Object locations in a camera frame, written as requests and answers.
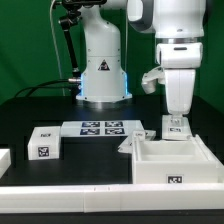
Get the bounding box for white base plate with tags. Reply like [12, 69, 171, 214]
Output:
[61, 120, 143, 137]

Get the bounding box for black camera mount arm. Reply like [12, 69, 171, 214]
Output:
[54, 0, 101, 81]

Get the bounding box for white cabinet body box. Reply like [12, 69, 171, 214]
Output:
[132, 137, 211, 184]

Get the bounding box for white cube block with tag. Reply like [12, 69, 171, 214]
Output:
[28, 126, 61, 160]

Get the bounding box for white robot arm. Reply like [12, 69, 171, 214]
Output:
[81, 0, 206, 116]

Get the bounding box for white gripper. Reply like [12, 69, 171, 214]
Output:
[156, 42, 203, 115]

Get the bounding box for black cables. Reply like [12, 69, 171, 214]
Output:
[13, 78, 83, 98]

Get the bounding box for white left fence piece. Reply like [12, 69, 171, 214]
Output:
[0, 149, 11, 178]

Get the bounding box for white front fence rail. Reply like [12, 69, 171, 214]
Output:
[0, 183, 224, 213]

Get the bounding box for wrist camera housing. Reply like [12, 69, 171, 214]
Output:
[141, 66, 165, 94]

